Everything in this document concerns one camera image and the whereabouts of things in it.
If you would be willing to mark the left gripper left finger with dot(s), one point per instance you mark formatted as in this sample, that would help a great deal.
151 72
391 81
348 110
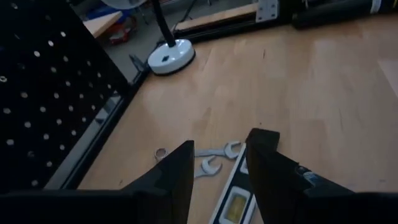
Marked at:
183 186

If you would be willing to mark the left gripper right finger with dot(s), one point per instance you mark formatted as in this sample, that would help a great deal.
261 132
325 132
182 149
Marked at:
273 180

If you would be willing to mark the silver combination wrench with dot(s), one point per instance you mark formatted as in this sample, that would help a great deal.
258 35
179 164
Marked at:
217 152
210 168

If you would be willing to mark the black peg board cart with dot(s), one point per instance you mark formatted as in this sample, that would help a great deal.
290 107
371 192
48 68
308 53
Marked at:
37 77

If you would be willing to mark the white gooseneck desk lamp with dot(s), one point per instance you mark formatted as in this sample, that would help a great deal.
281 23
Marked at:
171 57

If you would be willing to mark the light wooden desk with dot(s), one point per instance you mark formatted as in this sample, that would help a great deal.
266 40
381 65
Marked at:
101 23

